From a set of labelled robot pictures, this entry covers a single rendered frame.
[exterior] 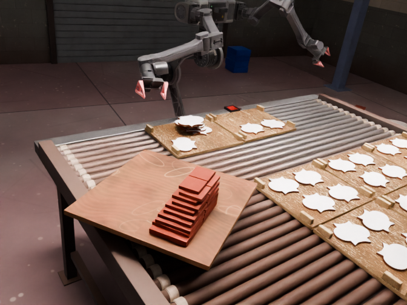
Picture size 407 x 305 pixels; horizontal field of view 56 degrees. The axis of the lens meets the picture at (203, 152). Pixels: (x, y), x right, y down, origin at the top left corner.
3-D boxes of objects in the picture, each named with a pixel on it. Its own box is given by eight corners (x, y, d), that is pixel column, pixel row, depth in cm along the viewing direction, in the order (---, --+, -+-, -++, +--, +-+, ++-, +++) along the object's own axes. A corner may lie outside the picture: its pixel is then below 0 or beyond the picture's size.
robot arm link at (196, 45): (205, 49, 209) (204, 30, 202) (211, 52, 205) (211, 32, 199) (138, 74, 188) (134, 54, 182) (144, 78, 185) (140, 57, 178)
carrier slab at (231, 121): (206, 118, 229) (207, 116, 228) (256, 109, 252) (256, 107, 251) (245, 143, 205) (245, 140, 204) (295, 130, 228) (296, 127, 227)
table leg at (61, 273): (57, 273, 230) (45, 147, 191) (77, 265, 237) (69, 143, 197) (63, 286, 222) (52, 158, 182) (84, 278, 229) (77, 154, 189)
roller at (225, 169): (92, 209, 148) (92, 199, 146) (374, 129, 256) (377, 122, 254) (97, 216, 145) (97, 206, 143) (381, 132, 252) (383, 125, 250)
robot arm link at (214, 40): (226, 51, 205) (226, 33, 199) (201, 54, 203) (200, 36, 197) (211, 23, 240) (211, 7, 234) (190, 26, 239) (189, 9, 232)
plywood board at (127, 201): (63, 214, 121) (63, 210, 120) (145, 152, 163) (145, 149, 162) (208, 271, 106) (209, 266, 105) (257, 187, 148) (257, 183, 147)
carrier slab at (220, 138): (144, 130, 206) (144, 127, 205) (206, 119, 228) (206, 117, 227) (177, 159, 181) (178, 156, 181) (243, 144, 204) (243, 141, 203)
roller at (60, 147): (53, 153, 183) (52, 144, 181) (316, 103, 290) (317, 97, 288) (56, 158, 179) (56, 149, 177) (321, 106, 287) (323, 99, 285)
